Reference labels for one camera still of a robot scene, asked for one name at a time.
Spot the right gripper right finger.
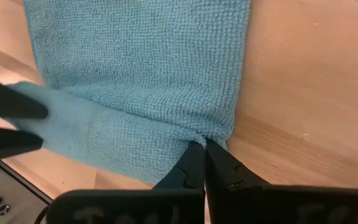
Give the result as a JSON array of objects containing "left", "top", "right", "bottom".
[{"left": 204, "top": 139, "right": 358, "bottom": 224}]

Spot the blue microfiber towel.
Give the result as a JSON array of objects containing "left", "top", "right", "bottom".
[{"left": 6, "top": 0, "right": 250, "bottom": 184}]

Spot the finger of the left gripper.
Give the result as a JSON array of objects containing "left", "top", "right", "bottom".
[
  {"left": 0, "top": 124, "right": 45, "bottom": 164},
  {"left": 0, "top": 74, "right": 49, "bottom": 121}
]

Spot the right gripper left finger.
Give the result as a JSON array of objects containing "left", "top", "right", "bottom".
[{"left": 45, "top": 141, "right": 205, "bottom": 224}]

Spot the black metal table frame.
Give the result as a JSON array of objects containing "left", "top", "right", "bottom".
[{"left": 0, "top": 160, "right": 53, "bottom": 205}]

